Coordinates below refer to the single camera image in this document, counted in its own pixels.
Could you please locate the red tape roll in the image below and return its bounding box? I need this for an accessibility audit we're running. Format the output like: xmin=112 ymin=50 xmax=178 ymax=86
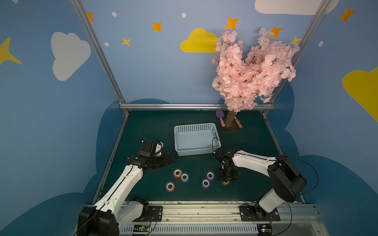
xmin=173 ymin=169 xmax=183 ymax=178
xmin=165 ymin=182 xmax=175 ymax=192

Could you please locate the purple tape roll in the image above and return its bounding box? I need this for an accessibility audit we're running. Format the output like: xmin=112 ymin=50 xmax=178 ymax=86
xmin=201 ymin=179 xmax=210 ymax=189
xmin=206 ymin=171 xmax=215 ymax=182

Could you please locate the light blue plastic storage basket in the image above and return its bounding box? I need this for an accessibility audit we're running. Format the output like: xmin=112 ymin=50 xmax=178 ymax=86
xmin=174 ymin=123 xmax=221 ymax=156

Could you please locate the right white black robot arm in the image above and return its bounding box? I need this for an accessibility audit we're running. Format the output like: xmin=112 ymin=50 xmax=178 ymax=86
xmin=213 ymin=148 xmax=308 ymax=218

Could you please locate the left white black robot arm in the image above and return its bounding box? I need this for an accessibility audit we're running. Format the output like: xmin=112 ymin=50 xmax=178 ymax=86
xmin=74 ymin=140 xmax=177 ymax=236

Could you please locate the blue tape roll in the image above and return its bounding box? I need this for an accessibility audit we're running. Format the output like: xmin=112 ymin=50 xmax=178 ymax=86
xmin=180 ymin=173 xmax=189 ymax=183

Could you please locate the purple pink toy shovel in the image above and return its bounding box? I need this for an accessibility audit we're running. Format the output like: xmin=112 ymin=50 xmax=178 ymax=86
xmin=216 ymin=109 xmax=225 ymax=127

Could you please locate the right green circuit board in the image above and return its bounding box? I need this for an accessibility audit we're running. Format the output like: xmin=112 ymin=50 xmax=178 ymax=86
xmin=257 ymin=224 xmax=273 ymax=236

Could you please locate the green circuit board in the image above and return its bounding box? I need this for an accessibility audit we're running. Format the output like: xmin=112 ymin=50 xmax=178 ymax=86
xmin=133 ymin=225 xmax=151 ymax=234
xmin=257 ymin=224 xmax=273 ymax=236

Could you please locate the left green circuit board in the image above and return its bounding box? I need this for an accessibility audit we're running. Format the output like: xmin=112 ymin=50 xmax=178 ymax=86
xmin=133 ymin=225 xmax=151 ymax=234

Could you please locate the pink cherry blossom tree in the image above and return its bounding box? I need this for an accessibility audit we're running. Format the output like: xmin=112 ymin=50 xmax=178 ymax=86
xmin=212 ymin=28 xmax=300 ymax=113

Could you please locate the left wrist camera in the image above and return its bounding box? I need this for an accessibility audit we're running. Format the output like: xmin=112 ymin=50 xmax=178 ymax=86
xmin=153 ymin=141 xmax=163 ymax=156

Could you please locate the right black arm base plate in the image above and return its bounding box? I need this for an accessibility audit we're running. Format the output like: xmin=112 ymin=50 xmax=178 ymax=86
xmin=238 ymin=204 xmax=281 ymax=222

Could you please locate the dark tree base plate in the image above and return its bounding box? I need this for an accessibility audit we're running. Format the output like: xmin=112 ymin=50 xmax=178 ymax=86
xmin=220 ymin=120 xmax=240 ymax=133

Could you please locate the wooden handle toy tool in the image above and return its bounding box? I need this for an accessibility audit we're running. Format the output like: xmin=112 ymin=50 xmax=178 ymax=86
xmin=234 ymin=117 xmax=243 ymax=129

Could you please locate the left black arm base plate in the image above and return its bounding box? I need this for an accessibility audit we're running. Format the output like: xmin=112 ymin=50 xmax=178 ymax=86
xmin=136 ymin=206 xmax=163 ymax=222

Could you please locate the aluminium rail front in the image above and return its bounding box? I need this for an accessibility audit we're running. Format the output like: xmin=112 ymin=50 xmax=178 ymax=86
xmin=119 ymin=201 xmax=328 ymax=236

